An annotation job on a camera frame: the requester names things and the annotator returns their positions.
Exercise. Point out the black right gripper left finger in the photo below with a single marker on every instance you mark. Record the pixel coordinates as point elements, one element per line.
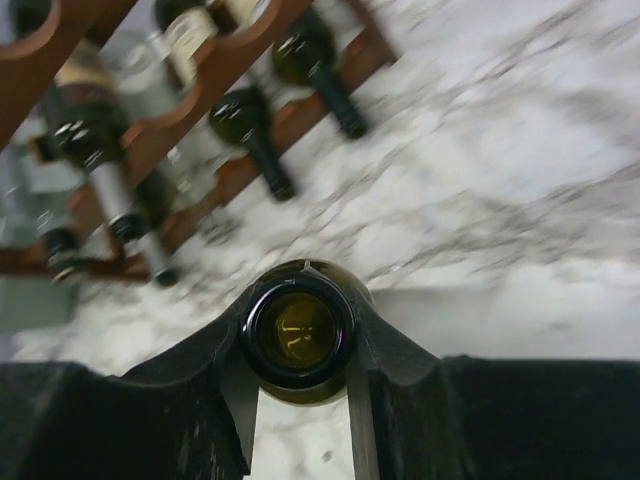
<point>187,413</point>

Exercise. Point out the clear glass wine bottle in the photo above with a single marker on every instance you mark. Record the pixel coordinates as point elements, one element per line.
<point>141,75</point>

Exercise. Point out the clear bottle black cap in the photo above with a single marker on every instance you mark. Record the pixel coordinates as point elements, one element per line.
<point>43,216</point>

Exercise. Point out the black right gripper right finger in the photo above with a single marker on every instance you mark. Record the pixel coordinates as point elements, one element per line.
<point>416,416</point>

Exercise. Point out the dark green wine bottle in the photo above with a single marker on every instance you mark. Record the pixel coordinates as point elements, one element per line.
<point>305,57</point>
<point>242,116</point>

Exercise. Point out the brown wooden wine rack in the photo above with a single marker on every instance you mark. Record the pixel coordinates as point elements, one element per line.
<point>29,64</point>

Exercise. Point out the green bottle silver foil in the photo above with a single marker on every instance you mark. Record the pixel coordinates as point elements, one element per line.
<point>85,123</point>
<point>299,328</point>

